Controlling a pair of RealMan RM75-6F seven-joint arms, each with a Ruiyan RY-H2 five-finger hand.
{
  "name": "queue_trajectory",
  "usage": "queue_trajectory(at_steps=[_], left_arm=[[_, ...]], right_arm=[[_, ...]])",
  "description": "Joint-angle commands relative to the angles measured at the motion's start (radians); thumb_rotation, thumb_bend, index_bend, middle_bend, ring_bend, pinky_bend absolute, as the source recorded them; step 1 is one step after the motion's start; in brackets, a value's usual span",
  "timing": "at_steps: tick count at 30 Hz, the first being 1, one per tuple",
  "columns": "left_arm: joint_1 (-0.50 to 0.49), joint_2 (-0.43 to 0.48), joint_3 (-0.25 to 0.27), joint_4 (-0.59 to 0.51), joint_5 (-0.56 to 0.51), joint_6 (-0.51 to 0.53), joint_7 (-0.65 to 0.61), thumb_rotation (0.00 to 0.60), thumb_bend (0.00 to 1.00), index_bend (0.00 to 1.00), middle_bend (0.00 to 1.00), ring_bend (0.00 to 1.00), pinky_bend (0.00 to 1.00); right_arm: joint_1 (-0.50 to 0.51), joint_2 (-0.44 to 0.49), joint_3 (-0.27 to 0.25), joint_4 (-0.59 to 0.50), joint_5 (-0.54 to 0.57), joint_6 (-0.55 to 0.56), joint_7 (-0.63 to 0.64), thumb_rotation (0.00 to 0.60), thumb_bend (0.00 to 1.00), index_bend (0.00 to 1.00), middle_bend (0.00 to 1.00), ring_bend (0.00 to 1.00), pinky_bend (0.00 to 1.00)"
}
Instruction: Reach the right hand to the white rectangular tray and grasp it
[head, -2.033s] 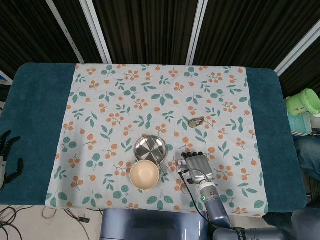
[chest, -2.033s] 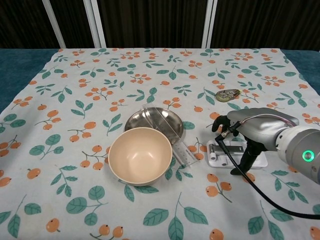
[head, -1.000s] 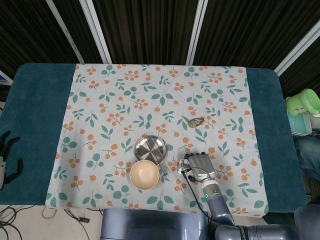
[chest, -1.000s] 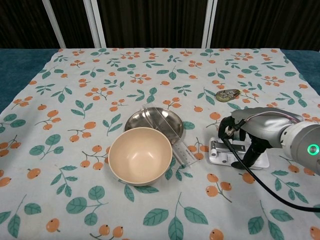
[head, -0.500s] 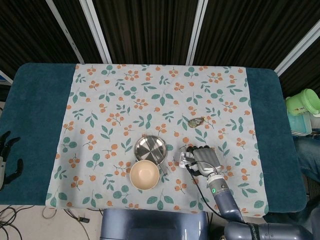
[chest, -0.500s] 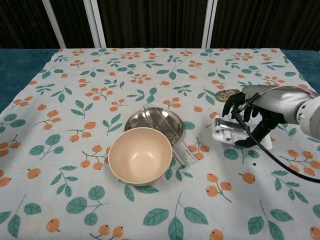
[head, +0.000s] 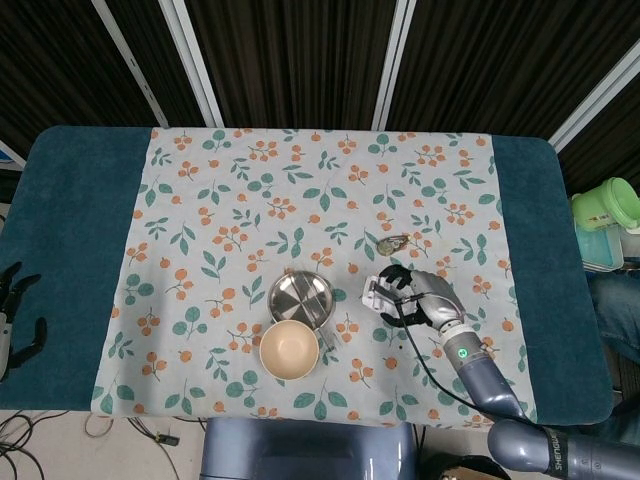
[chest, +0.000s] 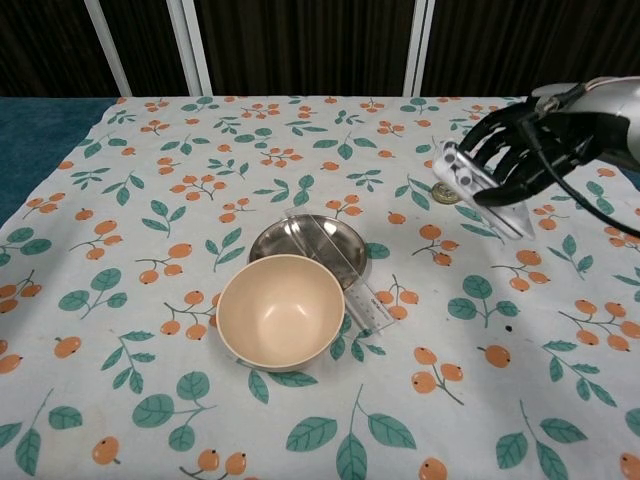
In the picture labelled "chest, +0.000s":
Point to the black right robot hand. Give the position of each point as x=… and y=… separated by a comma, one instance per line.
x=545, y=150

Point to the white folding phone stand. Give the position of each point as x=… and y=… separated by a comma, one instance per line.
x=492, y=200

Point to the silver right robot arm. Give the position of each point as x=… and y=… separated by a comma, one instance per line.
x=617, y=127

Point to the clear plastic ruler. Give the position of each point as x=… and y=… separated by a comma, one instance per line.
x=350, y=282

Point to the round stainless steel plate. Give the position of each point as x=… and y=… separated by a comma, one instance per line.
x=272, y=237

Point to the beige plastic bowl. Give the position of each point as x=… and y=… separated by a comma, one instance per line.
x=280, y=315

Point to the fruit and leaf print tablecloth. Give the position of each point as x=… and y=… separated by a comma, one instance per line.
x=150, y=280

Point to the teal table cover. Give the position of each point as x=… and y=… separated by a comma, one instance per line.
x=35, y=140

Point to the white metal frame post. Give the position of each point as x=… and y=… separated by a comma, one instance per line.
x=419, y=47
x=190, y=47
x=107, y=47

